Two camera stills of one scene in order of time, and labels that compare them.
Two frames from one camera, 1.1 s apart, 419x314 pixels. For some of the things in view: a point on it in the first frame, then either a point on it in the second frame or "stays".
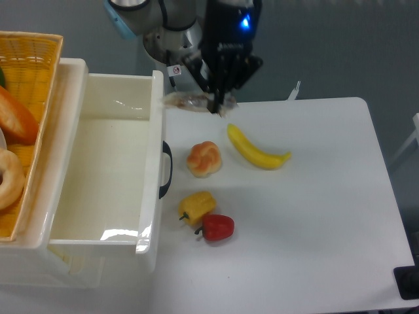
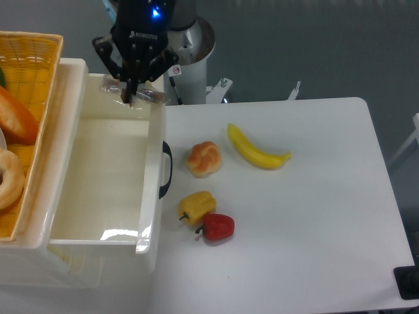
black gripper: (229, 31) → (141, 33)
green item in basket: (2, 78) stays
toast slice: (199, 102) → (145, 91)
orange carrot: (18, 123) stays
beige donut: (14, 179) stays
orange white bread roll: (204, 159) stays
